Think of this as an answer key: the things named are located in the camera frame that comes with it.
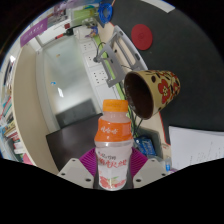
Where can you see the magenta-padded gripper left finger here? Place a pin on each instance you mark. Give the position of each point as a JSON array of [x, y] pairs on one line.
[[75, 171]]

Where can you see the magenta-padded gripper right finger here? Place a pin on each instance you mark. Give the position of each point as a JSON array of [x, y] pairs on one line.
[[150, 171]]

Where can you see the orange-capped drink bottle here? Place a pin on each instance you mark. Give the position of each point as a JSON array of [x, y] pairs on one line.
[[113, 133]]

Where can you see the small blue box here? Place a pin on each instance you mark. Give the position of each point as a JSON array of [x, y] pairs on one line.
[[145, 146]]

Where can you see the white printed paper sheet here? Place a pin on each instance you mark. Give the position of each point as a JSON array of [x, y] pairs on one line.
[[196, 146]]

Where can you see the floral patterned cup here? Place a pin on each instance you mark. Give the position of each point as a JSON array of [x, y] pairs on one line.
[[156, 86]]

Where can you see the white shelf with books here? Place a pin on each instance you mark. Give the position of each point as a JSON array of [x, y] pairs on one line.
[[23, 100]]

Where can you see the frosted glass partition panel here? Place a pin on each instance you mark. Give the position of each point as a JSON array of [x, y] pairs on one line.
[[66, 76]]

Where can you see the grey metal laptop stand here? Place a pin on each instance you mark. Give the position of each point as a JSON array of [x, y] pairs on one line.
[[116, 63]]

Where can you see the black desk mat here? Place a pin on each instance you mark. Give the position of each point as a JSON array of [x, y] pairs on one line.
[[193, 66]]

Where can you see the flat round red coaster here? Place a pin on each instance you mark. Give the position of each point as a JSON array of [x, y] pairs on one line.
[[142, 36]]

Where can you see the purple hanging banner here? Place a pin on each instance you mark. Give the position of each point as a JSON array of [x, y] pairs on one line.
[[33, 32]]

